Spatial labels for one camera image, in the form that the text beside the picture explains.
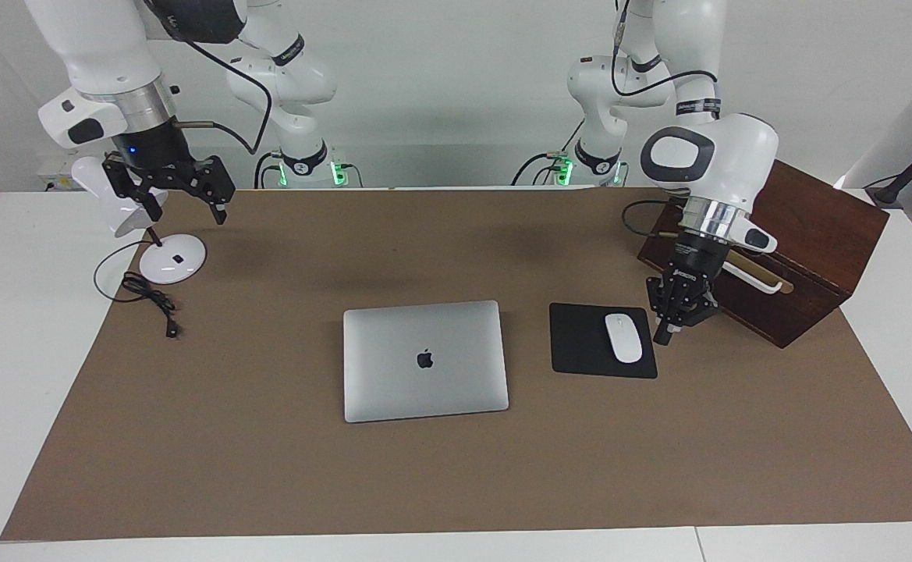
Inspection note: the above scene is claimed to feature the black lamp power cable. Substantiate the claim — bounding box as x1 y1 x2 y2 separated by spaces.
94 239 183 340

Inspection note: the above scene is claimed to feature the black right arm base cable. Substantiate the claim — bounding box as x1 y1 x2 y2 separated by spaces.
254 151 285 190

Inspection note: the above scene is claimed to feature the black arm base cable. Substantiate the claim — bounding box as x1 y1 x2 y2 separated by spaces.
254 151 285 190
512 117 585 187

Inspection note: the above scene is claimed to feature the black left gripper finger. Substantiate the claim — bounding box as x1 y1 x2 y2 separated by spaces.
670 297 721 335
646 274 673 347

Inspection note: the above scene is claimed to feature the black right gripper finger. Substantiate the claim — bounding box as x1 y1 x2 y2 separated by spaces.
102 154 163 228
189 154 237 226

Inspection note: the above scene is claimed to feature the brass handle plate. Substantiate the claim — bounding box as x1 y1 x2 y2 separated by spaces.
729 258 794 295

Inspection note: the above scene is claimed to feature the white box handle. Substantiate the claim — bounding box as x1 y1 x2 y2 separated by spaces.
725 261 784 295

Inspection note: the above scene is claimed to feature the black left arm base cable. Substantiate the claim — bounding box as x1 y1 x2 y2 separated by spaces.
512 117 585 187

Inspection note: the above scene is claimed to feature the brown table mat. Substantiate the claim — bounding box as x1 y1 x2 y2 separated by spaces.
0 186 912 542

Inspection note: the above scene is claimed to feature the black mouse pad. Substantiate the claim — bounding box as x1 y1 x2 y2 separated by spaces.
548 303 658 380

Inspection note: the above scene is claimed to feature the dark wooden box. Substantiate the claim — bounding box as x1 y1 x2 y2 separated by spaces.
637 160 890 350

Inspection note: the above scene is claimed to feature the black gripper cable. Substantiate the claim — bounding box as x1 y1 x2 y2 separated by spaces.
144 0 273 155
610 0 722 237

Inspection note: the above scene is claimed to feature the grey laptop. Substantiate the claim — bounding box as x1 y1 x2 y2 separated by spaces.
342 300 510 424

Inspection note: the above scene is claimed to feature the white power strip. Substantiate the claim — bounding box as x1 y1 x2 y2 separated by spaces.
37 154 76 193

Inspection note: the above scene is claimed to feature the white desk lamp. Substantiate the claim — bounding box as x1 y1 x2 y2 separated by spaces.
70 155 208 286

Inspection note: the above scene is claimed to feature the black tripod stand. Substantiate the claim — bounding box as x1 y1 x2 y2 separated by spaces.
865 125 912 210

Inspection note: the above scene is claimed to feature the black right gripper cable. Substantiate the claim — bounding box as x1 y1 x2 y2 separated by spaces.
144 0 273 155

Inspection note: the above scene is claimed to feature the white computer mouse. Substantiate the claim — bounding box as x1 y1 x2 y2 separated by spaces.
605 313 644 365

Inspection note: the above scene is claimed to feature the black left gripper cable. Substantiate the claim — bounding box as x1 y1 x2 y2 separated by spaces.
610 0 722 237

